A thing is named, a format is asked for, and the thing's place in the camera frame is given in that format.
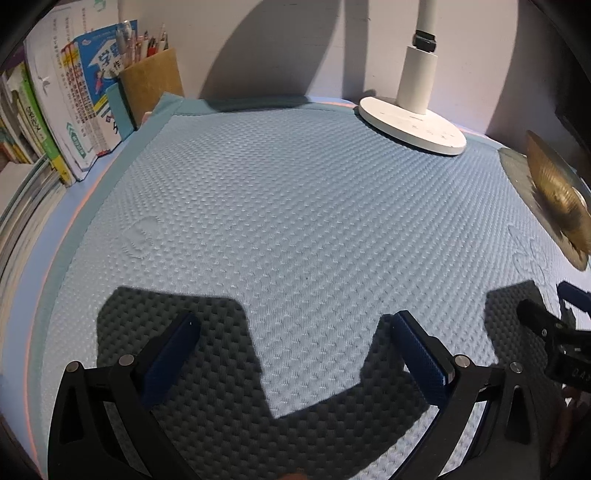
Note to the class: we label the blue textured mat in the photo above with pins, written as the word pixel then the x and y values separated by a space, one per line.
pixel 300 207

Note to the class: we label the brown cardboard pen holder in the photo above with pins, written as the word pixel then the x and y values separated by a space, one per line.
pixel 152 87

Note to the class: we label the dark wall monitor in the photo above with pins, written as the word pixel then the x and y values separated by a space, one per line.
pixel 577 129

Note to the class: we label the amber ribbed glass bowl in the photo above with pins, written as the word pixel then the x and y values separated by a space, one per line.
pixel 554 194

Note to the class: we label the blue cartoon cover book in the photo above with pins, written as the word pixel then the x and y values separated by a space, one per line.
pixel 99 69

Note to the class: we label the small teal box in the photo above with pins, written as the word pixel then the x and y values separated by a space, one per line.
pixel 121 110

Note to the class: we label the green spine books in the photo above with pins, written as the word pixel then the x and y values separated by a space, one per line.
pixel 23 120

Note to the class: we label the white desk lamp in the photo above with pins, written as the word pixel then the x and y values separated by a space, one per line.
pixel 415 110

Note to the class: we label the row of books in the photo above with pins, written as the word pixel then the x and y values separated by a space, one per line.
pixel 46 92

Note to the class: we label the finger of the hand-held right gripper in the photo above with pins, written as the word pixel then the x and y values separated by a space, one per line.
pixel 538 314
pixel 575 297

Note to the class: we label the flat stack of books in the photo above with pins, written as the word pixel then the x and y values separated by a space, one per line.
pixel 23 207

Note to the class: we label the bunch of pens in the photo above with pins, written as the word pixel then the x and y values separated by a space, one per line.
pixel 138 44

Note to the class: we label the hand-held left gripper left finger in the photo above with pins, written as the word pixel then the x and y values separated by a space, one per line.
pixel 171 360

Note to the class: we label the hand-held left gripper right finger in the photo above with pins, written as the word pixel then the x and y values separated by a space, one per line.
pixel 420 355

